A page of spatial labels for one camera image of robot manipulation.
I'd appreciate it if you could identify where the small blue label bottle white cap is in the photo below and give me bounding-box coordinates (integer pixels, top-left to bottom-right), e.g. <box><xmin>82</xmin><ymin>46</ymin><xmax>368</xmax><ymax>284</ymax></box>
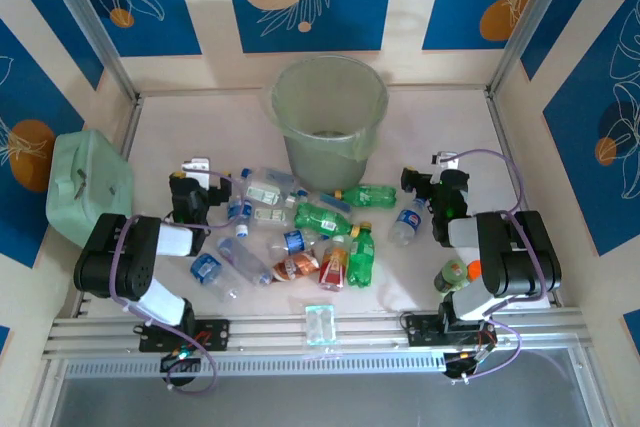
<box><xmin>227</xmin><ymin>195</ymin><xmax>254</xmax><ymax>239</ymax></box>

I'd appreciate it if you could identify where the clear Pepsi bottle blue label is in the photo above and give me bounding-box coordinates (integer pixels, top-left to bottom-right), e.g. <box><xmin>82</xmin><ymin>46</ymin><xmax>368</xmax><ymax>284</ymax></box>
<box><xmin>388</xmin><ymin>196</ymin><xmax>432</xmax><ymax>247</ymax></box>

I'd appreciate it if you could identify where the green Sprite bottle yellow cap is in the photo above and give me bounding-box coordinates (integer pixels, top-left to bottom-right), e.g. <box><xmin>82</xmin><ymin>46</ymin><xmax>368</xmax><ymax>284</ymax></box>
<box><xmin>346</xmin><ymin>220</ymin><xmax>376</xmax><ymax>289</ymax></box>
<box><xmin>293</xmin><ymin>202</ymin><xmax>362</xmax><ymax>239</ymax></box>
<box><xmin>333</xmin><ymin>185</ymin><xmax>399</xmax><ymax>211</ymax></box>

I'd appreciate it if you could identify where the clear bottle light blue label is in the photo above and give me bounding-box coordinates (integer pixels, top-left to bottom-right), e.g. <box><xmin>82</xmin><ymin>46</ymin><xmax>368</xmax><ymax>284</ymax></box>
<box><xmin>240</xmin><ymin>167</ymin><xmax>297</xmax><ymax>193</ymax></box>

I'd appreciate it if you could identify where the large clear bottle blue label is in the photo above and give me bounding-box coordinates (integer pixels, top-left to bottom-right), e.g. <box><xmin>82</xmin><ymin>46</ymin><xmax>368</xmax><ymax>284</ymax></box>
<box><xmin>189</xmin><ymin>251</ymin><xmax>242</xmax><ymax>303</ymax></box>

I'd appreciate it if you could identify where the crushed clear water bottle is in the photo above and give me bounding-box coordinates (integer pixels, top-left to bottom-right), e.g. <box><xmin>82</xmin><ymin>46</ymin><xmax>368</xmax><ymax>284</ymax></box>
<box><xmin>216</xmin><ymin>235</ymin><xmax>275</xmax><ymax>287</ymax></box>

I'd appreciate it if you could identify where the grey mesh waste bin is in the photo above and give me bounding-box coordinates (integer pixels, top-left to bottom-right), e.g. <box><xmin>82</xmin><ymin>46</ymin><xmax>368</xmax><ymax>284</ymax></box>
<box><xmin>269</xmin><ymin>54</ymin><xmax>390</xmax><ymax>193</ymax></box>

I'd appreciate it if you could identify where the clear bottle green white label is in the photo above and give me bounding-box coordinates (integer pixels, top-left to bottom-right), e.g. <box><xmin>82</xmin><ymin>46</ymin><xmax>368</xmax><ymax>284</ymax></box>
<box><xmin>243</xmin><ymin>181</ymin><xmax>307</xmax><ymax>208</ymax></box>
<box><xmin>249</xmin><ymin>205</ymin><xmax>295</xmax><ymax>226</ymax></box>

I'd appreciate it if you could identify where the dark green tea bottle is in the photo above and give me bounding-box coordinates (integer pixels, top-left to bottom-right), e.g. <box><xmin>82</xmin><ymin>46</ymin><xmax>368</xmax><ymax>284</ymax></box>
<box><xmin>432</xmin><ymin>259</ymin><xmax>470</xmax><ymax>297</ymax></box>

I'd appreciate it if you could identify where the flattened bottle bright blue label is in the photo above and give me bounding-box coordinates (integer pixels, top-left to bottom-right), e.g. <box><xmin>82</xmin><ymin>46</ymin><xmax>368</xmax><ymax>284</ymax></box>
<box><xmin>318</xmin><ymin>190</ymin><xmax>354</xmax><ymax>213</ymax></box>

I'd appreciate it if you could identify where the clear bottle dark blue label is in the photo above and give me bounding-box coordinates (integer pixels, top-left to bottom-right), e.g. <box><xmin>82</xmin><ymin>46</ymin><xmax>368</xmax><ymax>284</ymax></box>
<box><xmin>269</xmin><ymin>228</ymin><xmax>329</xmax><ymax>259</ymax></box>

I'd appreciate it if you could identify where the mint green storage box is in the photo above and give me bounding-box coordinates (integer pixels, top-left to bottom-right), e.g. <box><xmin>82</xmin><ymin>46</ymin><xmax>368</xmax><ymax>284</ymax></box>
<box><xmin>45</xmin><ymin>129</ymin><xmax>136</xmax><ymax>248</ymax></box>

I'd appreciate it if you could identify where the red label drink bottle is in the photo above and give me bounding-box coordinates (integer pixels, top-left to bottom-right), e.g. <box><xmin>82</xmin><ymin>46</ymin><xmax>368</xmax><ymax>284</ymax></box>
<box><xmin>318</xmin><ymin>235</ymin><xmax>351</xmax><ymax>292</ymax></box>

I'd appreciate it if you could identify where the clear plastic cup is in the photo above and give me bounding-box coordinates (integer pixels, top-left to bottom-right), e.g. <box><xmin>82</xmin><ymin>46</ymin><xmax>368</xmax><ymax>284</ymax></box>
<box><xmin>303</xmin><ymin>302</ymin><xmax>338</xmax><ymax>348</ymax></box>

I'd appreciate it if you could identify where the grey metal panel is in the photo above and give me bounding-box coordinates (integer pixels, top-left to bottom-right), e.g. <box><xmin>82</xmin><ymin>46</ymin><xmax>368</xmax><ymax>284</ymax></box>
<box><xmin>49</xmin><ymin>349</ymin><xmax>601</xmax><ymax>427</ymax></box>

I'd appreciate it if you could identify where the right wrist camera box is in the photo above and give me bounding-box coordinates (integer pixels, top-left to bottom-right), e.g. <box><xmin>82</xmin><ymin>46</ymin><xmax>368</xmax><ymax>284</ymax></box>
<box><xmin>430</xmin><ymin>150</ymin><xmax>461</xmax><ymax>172</ymax></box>

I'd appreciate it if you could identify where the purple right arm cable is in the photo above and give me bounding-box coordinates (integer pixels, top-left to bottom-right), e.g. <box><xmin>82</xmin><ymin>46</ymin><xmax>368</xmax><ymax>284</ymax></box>
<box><xmin>449</xmin><ymin>148</ymin><xmax>549</xmax><ymax>387</ymax></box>

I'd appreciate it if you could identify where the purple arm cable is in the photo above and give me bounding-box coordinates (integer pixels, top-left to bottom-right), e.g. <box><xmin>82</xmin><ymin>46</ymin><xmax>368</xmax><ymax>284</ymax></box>
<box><xmin>449</xmin><ymin>148</ymin><xmax>549</xmax><ymax>387</ymax></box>
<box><xmin>109</xmin><ymin>170</ymin><xmax>242</xmax><ymax>396</ymax></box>

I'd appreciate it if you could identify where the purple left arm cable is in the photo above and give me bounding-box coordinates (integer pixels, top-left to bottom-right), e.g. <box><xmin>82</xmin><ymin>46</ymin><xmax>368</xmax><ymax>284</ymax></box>
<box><xmin>109</xmin><ymin>170</ymin><xmax>242</xmax><ymax>396</ymax></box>

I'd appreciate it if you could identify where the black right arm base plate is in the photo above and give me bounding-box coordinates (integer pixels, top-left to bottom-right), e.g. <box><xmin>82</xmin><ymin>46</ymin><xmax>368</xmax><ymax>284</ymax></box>
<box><xmin>405</xmin><ymin>313</ymin><xmax>497</xmax><ymax>348</ymax></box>

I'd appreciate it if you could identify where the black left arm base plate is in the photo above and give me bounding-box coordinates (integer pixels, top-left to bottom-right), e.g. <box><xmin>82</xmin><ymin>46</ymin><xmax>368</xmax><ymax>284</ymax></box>
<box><xmin>138</xmin><ymin>318</ymin><xmax>231</xmax><ymax>354</ymax></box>

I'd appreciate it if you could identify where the connector wire bundle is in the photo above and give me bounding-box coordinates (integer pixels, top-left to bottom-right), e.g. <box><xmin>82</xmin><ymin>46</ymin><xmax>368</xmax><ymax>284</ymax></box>
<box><xmin>158</xmin><ymin>344</ymin><xmax>204</xmax><ymax>373</ymax></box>
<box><xmin>442</xmin><ymin>329</ymin><xmax>496</xmax><ymax>381</ymax></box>

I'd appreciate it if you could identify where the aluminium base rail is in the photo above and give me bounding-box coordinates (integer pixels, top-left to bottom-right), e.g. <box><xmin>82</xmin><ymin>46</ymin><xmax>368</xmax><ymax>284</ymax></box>
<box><xmin>42</xmin><ymin>307</ymin><xmax>594</xmax><ymax>363</ymax></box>

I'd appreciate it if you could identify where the aluminium frame post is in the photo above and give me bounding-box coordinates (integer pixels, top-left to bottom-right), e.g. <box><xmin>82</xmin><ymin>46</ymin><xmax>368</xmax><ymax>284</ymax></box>
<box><xmin>37</xmin><ymin>0</ymin><xmax>140</xmax><ymax>101</ymax></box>
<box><xmin>487</xmin><ymin>0</ymin><xmax>589</xmax><ymax>98</ymax></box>

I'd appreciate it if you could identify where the grey slotted cable duct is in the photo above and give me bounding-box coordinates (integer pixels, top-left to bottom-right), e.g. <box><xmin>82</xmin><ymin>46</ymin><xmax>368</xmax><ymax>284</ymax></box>
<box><xmin>62</xmin><ymin>351</ymin><xmax>449</xmax><ymax>381</ymax></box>

